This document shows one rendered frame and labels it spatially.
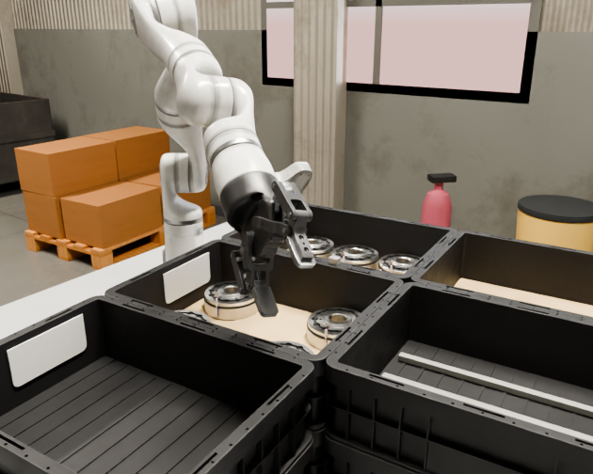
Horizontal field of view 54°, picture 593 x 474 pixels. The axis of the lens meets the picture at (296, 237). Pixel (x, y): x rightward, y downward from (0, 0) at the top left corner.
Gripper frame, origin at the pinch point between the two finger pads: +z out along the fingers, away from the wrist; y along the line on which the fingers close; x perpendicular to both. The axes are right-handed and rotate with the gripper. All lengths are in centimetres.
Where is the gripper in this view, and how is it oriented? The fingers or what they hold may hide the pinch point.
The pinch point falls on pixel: (286, 288)
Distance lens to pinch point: 63.9
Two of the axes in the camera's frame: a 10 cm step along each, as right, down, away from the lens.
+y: 4.4, -6.3, -6.4
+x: 8.4, 0.3, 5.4
